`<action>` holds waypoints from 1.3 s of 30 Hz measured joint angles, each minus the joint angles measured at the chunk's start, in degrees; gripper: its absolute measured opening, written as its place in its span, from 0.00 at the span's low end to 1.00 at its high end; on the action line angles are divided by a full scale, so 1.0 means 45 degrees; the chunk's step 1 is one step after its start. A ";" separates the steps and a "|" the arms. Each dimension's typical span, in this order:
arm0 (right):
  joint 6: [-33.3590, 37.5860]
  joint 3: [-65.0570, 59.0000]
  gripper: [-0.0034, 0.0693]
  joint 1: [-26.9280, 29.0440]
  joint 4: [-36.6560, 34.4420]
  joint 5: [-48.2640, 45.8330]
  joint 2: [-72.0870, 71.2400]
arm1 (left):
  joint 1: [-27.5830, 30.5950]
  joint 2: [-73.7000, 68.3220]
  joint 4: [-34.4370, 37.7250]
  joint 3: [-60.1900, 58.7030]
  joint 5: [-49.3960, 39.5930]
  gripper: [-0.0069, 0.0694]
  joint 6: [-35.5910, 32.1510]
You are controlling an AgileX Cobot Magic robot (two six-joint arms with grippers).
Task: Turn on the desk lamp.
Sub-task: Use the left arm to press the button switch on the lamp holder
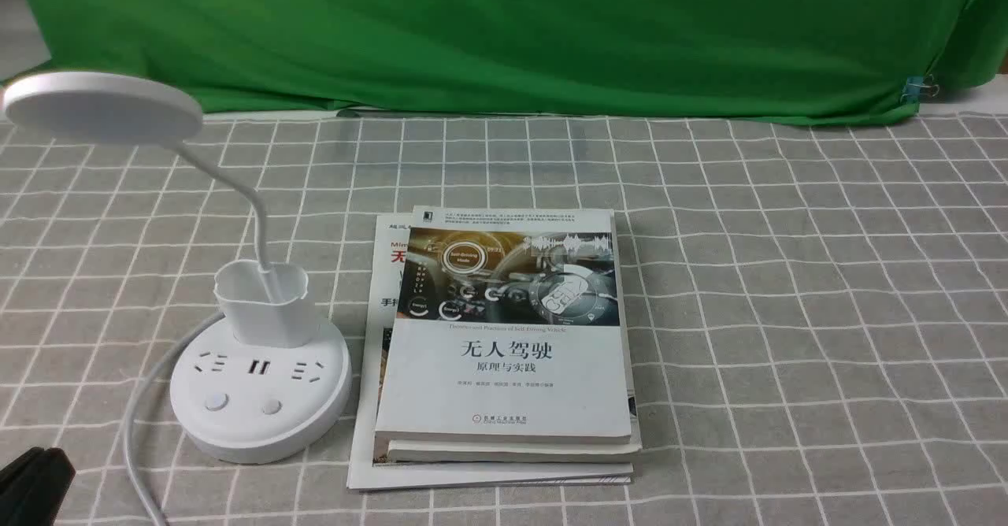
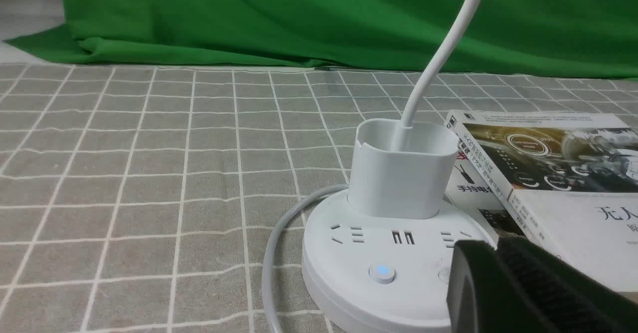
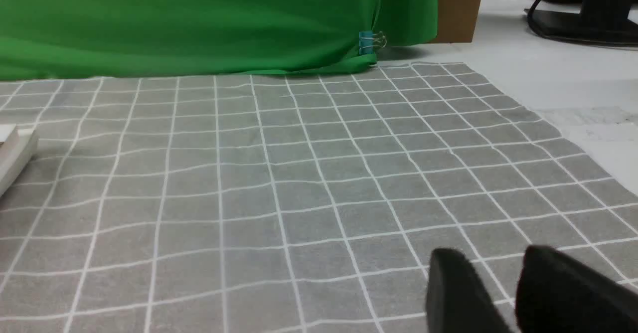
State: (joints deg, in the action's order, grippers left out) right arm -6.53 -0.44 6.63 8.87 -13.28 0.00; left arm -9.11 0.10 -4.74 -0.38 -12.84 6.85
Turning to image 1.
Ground white desk lamp with sockets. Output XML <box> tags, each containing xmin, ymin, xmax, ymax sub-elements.
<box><xmin>2</xmin><ymin>71</ymin><xmax>350</xmax><ymax>465</ymax></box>

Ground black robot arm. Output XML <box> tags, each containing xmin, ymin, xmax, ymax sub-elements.
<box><xmin>1</xmin><ymin>446</ymin><xmax>76</xmax><ymax>525</ymax></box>

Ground self-driving vehicle textbook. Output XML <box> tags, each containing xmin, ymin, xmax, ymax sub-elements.
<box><xmin>374</xmin><ymin>205</ymin><xmax>634</xmax><ymax>446</ymax></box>

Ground bottom white red-title book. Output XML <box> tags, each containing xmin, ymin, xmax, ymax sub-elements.
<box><xmin>346</xmin><ymin>213</ymin><xmax>633</xmax><ymax>491</ymax></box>

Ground middle white book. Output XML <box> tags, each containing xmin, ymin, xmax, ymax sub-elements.
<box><xmin>385</xmin><ymin>211</ymin><xmax>643</xmax><ymax>465</ymax></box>

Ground grey checkered tablecloth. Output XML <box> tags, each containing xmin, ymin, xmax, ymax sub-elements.
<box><xmin>1</xmin><ymin>114</ymin><xmax>1007</xmax><ymax>525</ymax></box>

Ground green backdrop cloth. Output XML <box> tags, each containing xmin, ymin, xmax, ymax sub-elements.
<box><xmin>28</xmin><ymin>0</ymin><xmax>1006</xmax><ymax>125</ymax></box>

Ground blue binder clip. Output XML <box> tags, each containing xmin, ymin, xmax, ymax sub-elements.
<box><xmin>900</xmin><ymin>75</ymin><xmax>942</xmax><ymax>104</ymax></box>

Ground white lamp power cord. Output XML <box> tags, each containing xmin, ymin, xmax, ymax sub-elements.
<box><xmin>124</xmin><ymin>311</ymin><xmax>226</xmax><ymax>526</ymax></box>

